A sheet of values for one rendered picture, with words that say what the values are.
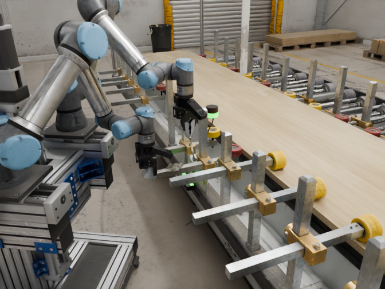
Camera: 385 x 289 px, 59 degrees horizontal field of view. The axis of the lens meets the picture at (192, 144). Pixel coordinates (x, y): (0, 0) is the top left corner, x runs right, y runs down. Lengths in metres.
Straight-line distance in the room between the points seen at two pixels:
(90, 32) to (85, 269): 1.38
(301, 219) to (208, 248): 1.46
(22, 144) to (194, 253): 1.58
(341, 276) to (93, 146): 1.17
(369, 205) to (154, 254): 1.48
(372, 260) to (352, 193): 0.62
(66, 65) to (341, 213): 1.07
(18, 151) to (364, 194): 1.24
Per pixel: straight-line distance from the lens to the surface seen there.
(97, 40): 1.21
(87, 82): 1.41
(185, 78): 1.49
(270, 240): 1.61
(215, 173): 1.41
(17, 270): 1.93
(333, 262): 1.40
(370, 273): 0.92
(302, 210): 1.05
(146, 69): 1.42
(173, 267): 2.35
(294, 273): 1.20
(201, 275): 2.30
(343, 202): 1.42
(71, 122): 1.69
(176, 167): 1.62
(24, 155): 1.16
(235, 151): 1.69
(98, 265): 2.14
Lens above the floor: 1.67
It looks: 26 degrees down
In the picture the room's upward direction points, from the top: 1 degrees counter-clockwise
